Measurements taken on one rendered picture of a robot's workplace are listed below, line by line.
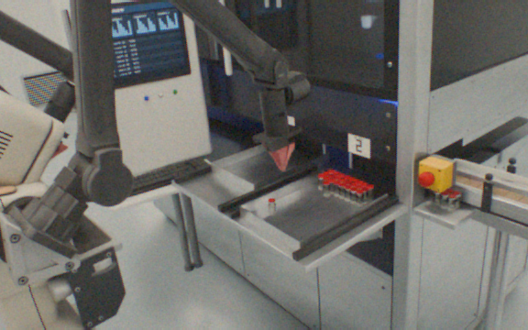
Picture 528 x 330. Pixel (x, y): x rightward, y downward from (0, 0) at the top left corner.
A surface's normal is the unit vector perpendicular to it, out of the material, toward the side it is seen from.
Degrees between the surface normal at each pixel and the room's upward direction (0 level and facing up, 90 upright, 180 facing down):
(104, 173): 92
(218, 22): 94
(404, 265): 90
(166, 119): 90
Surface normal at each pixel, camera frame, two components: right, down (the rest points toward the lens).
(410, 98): -0.77, 0.29
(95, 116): 0.66, 0.21
